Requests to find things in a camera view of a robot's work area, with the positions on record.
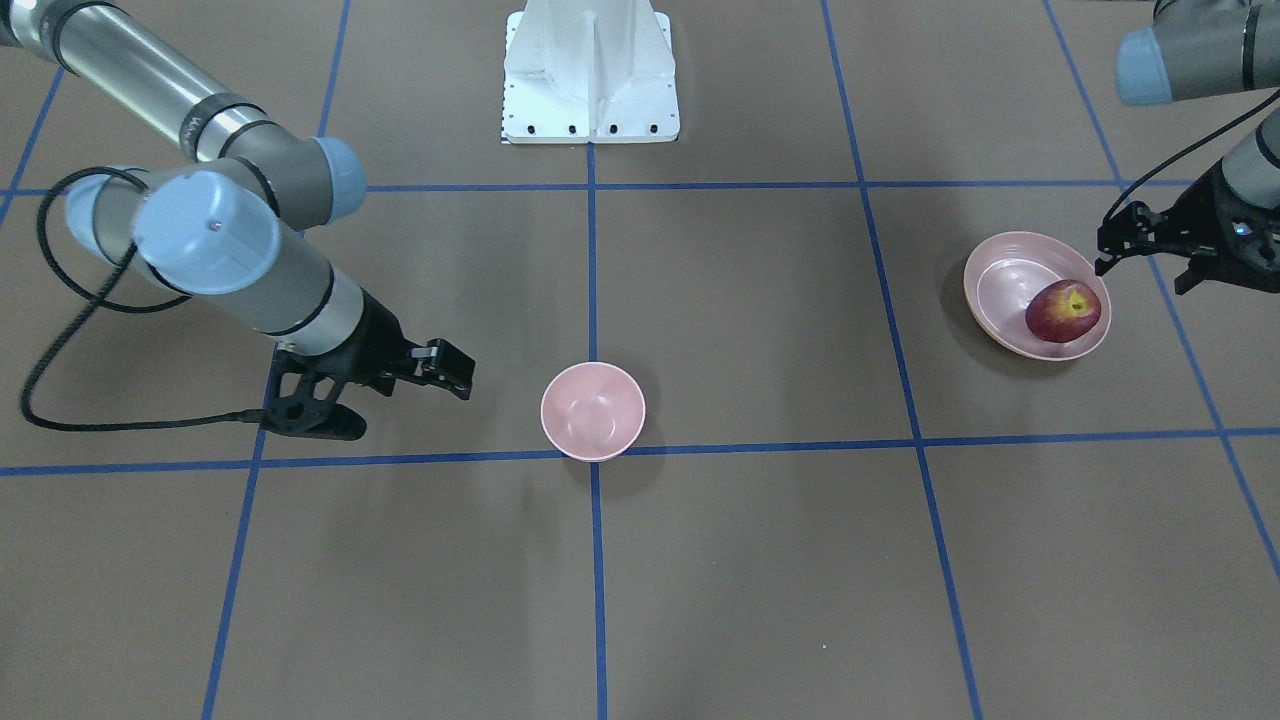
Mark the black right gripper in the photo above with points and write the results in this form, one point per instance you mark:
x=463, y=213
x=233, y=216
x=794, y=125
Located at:
x=377, y=345

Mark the pink plate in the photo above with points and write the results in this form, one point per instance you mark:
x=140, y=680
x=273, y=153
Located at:
x=1002, y=276

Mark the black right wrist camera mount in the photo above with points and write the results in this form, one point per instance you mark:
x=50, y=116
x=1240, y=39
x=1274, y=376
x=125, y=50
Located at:
x=302, y=397

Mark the red apple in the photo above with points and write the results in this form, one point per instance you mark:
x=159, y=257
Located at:
x=1063, y=312

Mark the white pedestal column with base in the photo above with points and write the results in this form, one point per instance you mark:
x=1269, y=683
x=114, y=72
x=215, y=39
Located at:
x=589, y=72

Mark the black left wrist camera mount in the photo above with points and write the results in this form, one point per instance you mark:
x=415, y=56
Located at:
x=1138, y=231

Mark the pink bowl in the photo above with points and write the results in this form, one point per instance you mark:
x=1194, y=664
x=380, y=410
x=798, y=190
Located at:
x=592, y=412

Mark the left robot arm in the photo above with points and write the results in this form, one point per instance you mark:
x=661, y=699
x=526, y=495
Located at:
x=1195, y=49

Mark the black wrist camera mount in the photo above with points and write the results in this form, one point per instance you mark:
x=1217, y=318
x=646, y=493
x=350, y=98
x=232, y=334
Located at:
x=1138, y=231
x=302, y=397

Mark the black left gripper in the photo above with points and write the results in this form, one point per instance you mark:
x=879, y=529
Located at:
x=1196, y=222

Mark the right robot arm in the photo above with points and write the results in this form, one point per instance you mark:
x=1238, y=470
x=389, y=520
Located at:
x=227, y=227

